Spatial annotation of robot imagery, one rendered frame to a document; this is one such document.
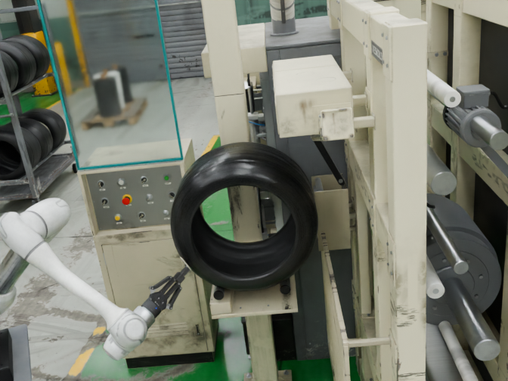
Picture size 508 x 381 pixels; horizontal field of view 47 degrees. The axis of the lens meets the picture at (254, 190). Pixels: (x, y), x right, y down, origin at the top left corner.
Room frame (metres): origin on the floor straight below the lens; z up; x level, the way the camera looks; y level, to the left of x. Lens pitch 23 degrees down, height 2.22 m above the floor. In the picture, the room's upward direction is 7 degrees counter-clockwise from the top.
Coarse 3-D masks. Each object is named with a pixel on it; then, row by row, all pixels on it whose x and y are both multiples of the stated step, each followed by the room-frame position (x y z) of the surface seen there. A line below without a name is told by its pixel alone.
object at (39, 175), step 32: (0, 32) 6.71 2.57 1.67; (0, 64) 5.38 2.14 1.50; (32, 64) 6.02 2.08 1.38; (0, 96) 5.53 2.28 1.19; (0, 128) 5.61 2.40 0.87; (32, 128) 5.91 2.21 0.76; (64, 128) 6.44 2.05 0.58; (0, 160) 5.82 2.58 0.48; (32, 160) 5.50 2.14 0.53; (64, 160) 6.42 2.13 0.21; (0, 192) 5.60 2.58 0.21; (32, 192) 5.38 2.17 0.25
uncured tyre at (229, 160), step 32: (224, 160) 2.11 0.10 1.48; (256, 160) 2.09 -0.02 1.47; (288, 160) 2.22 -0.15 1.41; (192, 192) 2.07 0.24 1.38; (288, 192) 2.04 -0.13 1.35; (192, 224) 2.34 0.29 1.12; (288, 224) 2.32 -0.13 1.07; (192, 256) 2.06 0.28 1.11; (224, 256) 2.32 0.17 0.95; (256, 256) 2.32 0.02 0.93; (288, 256) 2.04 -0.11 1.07; (224, 288) 2.10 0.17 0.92; (256, 288) 2.06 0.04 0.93
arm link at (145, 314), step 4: (136, 308) 1.91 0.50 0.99; (140, 308) 1.90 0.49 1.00; (144, 308) 1.90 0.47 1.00; (136, 312) 1.89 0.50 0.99; (140, 312) 1.89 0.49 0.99; (144, 312) 1.89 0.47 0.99; (148, 312) 1.89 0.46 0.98; (140, 316) 1.87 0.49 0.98; (144, 316) 1.88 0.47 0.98; (148, 316) 1.88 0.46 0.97; (152, 316) 1.89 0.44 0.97; (144, 320) 1.87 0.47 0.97; (148, 320) 1.87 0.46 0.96; (152, 320) 1.88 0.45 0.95; (148, 324) 1.87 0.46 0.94; (148, 328) 1.88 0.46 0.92
